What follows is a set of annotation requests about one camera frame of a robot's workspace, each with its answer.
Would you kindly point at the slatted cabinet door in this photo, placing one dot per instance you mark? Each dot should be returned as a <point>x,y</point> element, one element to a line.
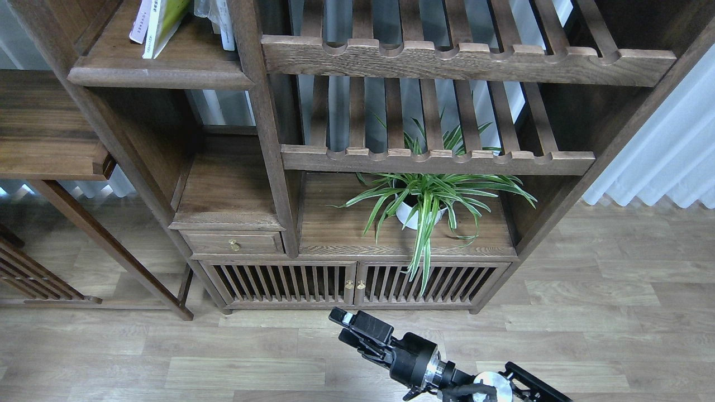
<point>283,285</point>
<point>386,285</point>

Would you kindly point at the dark wooden bookshelf unit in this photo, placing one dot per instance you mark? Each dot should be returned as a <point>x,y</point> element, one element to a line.
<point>268,137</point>

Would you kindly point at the white rolled papers in plastic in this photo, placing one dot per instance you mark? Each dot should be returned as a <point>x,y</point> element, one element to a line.
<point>218,13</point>

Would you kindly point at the small wooden drawer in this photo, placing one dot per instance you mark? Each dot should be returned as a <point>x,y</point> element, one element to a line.
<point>234,242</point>

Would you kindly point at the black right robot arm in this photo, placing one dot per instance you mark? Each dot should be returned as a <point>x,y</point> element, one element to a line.
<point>513,382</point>

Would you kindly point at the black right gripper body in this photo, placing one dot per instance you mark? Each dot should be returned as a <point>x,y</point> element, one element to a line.
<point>413,361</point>

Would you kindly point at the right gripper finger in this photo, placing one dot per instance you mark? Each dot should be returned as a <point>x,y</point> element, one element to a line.
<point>363,325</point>
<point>368,349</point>

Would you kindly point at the yellow green cover book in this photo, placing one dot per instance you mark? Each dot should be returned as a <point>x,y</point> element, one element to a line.
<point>164,20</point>

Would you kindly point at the white curtain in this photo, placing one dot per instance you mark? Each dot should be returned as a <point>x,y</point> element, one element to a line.
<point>672,155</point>

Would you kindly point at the right slatted cabinet door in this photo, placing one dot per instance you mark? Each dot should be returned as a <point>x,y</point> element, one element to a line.
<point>386,285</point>

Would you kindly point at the green spider plant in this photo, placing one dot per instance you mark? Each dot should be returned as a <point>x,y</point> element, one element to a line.
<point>428,196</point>

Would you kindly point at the white purple cover book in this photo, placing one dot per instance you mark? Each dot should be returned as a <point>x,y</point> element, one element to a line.
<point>140,24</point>

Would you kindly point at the wooden side table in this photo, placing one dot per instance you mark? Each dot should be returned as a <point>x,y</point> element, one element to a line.
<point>46,139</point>

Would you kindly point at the left slatted cabinet door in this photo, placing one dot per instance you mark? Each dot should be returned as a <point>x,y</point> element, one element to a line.
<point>283,285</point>

